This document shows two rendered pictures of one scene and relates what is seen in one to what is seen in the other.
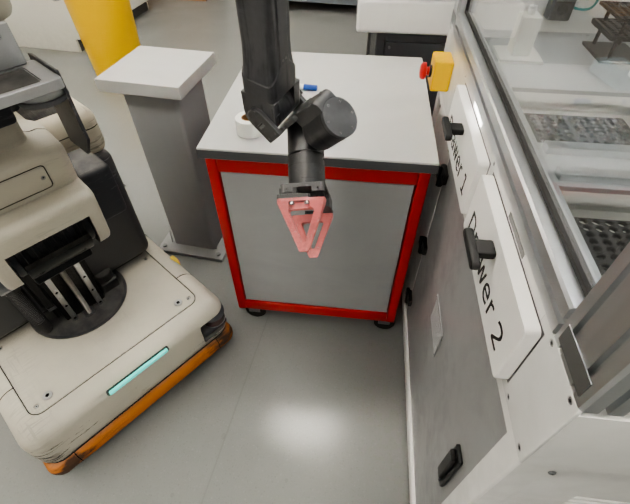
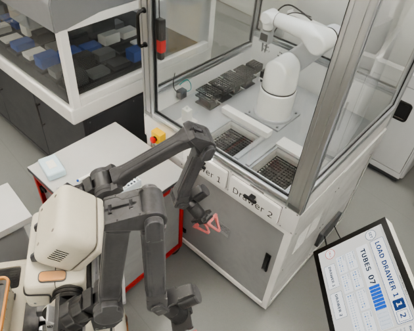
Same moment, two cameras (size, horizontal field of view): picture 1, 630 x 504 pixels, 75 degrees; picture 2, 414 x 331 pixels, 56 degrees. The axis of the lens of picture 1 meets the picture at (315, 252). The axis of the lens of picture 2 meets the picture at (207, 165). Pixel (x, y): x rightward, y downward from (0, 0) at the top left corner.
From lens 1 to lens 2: 134 cm
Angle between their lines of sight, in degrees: 40
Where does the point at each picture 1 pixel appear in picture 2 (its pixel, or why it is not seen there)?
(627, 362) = (303, 203)
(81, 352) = not seen: outside the picture
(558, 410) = (296, 219)
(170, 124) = (18, 239)
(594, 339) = (295, 202)
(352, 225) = not seen: hidden behind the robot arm
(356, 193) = not seen: hidden behind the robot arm
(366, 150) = (160, 185)
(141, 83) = (6, 228)
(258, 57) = (187, 190)
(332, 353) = (169, 282)
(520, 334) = (278, 210)
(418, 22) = (102, 106)
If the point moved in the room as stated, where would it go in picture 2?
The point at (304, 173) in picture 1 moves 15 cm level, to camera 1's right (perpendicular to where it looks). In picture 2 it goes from (200, 211) to (219, 191)
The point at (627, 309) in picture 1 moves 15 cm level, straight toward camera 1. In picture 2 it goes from (298, 195) to (306, 223)
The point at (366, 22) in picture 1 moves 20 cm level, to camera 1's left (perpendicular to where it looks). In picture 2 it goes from (78, 119) to (49, 135)
